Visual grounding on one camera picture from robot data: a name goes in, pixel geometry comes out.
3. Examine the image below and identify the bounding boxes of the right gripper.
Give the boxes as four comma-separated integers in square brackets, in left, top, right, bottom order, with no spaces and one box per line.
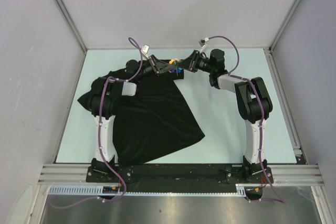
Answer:
[175,50,214,74]

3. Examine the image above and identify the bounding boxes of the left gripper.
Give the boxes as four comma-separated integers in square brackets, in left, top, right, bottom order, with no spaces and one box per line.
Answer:
[136,55,175,81]

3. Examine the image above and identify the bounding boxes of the colourful pom-pom brooch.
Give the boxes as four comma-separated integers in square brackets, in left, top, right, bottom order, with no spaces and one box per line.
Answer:
[169,58,183,75]

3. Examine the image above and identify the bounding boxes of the black t-shirt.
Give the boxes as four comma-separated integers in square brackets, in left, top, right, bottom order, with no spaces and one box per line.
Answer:
[78,68,205,165]

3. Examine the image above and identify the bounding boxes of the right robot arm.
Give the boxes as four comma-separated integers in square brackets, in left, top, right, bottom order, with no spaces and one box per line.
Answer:
[171,49,273,183]

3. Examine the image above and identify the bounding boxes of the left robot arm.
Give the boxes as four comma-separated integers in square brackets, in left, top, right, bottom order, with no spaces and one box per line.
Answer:
[87,55,175,182]

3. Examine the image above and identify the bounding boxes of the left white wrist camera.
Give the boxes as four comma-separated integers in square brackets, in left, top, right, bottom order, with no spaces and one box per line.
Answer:
[141,45,150,55]

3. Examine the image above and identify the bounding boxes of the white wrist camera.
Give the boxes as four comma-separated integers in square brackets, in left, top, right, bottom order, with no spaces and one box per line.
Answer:
[199,38,209,54]
[141,45,150,55]

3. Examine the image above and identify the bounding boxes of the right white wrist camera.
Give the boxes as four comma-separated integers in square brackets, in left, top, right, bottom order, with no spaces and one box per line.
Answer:
[199,38,209,54]

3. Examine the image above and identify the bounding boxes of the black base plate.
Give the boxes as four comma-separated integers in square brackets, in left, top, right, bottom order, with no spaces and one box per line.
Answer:
[86,163,274,186]

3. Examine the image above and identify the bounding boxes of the white slotted cable duct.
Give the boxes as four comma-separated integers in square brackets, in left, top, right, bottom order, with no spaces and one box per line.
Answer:
[48,184,263,196]

